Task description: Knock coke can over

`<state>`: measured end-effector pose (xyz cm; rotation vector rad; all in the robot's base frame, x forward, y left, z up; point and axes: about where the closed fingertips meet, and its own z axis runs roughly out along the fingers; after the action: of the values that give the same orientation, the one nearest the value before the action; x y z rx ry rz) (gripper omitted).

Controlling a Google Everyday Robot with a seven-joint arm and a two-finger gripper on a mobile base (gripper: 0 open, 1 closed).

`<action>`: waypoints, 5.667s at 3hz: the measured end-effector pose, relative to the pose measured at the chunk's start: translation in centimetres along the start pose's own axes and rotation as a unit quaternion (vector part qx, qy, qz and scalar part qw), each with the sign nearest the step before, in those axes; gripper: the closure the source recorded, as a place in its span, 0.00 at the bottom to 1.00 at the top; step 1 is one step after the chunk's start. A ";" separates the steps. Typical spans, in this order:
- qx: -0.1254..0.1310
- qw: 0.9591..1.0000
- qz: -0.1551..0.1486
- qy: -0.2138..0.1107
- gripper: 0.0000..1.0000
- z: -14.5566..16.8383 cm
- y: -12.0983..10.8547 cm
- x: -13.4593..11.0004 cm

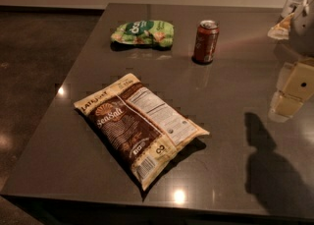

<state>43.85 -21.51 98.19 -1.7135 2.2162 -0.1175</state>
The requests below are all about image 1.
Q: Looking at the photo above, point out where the green snack bag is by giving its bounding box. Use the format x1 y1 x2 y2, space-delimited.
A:
111 20 175 48

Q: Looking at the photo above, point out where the red coke can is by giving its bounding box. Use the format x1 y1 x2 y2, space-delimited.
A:
192 20 220 65

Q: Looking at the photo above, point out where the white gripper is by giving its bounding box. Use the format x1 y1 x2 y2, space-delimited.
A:
267 2 314 123

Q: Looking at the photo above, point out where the brown sea salt chip bag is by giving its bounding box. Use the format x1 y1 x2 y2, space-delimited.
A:
74 74 208 190

